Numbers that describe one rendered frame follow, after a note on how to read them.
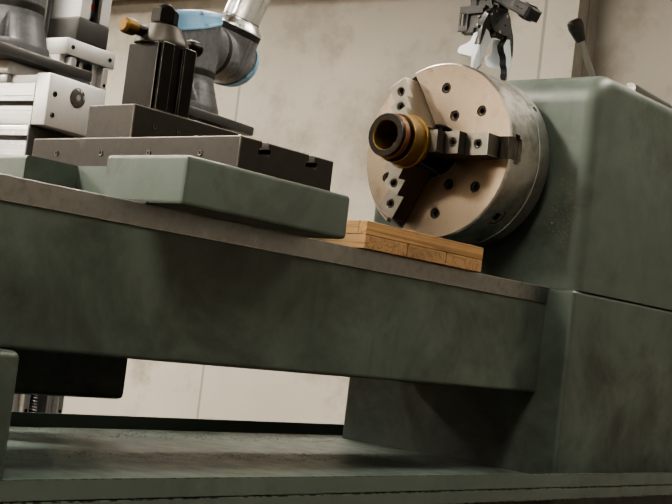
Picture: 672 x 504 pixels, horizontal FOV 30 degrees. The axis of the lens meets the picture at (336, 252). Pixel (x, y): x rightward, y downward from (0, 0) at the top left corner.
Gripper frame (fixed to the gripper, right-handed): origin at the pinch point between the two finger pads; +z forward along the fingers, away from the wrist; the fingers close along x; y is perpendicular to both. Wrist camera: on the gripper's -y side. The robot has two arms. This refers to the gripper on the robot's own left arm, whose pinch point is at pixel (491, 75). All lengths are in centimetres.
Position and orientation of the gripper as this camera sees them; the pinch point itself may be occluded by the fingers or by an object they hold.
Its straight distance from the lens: 258.3
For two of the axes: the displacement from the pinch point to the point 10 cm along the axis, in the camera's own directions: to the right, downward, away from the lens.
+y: -7.6, -0.5, 6.5
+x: -6.4, -1.3, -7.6
